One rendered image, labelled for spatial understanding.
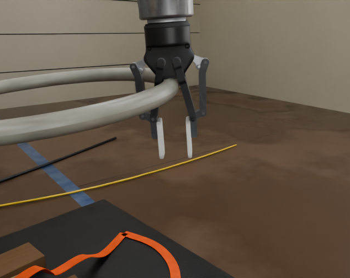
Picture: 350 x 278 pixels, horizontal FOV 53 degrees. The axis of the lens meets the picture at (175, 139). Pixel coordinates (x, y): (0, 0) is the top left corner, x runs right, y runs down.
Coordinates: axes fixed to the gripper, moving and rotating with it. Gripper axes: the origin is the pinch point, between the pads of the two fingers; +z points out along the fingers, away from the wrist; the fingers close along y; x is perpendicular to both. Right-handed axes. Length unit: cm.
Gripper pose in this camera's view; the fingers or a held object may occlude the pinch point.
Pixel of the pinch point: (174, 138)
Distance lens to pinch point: 63.8
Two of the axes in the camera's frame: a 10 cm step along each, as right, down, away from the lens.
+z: 0.7, 9.5, 3.2
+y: -10.0, 0.4, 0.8
